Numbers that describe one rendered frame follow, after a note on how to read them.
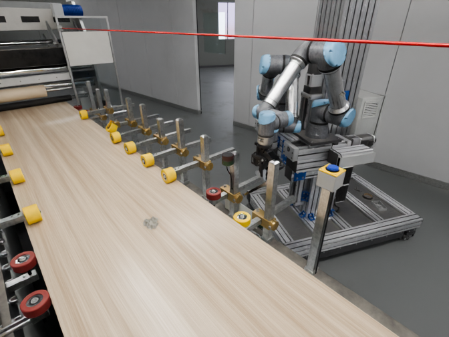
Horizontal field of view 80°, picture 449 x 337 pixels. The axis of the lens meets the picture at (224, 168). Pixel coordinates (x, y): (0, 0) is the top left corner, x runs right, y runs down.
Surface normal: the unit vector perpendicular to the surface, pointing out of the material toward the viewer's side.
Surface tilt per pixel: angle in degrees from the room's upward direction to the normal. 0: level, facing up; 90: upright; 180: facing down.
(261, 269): 0
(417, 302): 0
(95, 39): 90
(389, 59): 90
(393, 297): 0
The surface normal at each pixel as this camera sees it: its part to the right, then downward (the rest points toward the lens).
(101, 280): 0.00, -0.88
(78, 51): 0.66, 0.36
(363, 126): 0.29, 0.46
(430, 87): -0.69, 0.35
